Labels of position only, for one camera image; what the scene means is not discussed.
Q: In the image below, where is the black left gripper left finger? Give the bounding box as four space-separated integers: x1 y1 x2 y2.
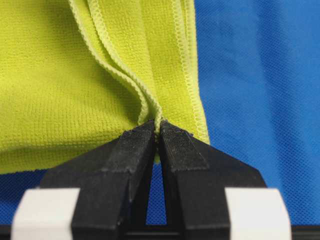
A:
39 120 156 232

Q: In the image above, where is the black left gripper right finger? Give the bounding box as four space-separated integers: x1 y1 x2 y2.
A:
159 121 267 232

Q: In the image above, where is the yellow-green microfiber towel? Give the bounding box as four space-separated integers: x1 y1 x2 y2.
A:
0 0 210 174

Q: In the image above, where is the blue mesh table cloth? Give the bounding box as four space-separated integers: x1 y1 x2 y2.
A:
0 0 320 228

